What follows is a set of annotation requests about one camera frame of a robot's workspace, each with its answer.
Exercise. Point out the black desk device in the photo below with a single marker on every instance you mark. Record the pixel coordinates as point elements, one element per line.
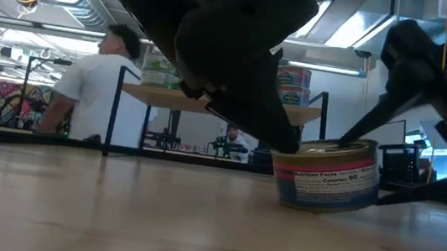
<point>225,147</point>

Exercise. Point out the white monitor screen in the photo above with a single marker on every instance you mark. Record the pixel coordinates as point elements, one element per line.
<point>393,132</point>

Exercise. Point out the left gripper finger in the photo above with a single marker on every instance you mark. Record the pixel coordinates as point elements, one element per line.
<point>263,113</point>

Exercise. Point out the colourful patterned panel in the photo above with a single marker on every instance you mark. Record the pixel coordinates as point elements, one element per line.
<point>7,96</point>

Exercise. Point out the black background equipment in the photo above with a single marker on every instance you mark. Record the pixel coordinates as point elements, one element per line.
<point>402,163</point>

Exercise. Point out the blue pink salmon can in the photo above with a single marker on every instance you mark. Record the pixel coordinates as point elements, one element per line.
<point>294,95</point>
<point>327,179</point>
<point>294,76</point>

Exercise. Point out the black metal table frame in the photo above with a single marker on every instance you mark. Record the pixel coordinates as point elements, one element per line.
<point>15,137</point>

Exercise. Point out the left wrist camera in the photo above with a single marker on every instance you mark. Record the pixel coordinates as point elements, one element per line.
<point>292,2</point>

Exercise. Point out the white ceiling air unit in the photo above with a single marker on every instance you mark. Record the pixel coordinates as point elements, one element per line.
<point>345,21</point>

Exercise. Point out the ceiling tube light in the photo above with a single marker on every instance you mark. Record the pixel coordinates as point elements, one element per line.
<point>323,68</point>
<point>69,30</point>

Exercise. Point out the wooden shelf black metal legs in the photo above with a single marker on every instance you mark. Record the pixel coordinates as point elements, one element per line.
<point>159,97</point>

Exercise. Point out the person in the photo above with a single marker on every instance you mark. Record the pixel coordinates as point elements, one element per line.
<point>95,98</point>
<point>239,138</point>

